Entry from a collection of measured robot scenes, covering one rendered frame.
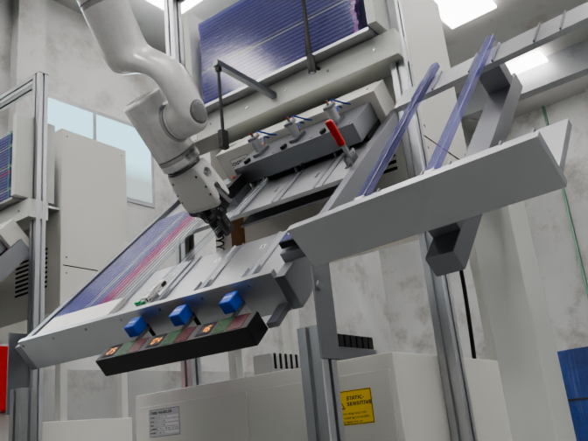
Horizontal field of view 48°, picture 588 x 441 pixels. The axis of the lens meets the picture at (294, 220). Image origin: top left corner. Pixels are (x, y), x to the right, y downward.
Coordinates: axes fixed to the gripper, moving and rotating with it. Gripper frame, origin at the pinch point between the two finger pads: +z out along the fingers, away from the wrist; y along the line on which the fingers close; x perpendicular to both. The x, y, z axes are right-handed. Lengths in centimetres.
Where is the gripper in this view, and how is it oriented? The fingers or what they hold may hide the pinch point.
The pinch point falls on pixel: (221, 226)
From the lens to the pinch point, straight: 143.8
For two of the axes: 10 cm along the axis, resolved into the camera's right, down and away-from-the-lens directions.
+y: -7.9, 2.0, 5.8
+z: 4.7, 8.1, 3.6
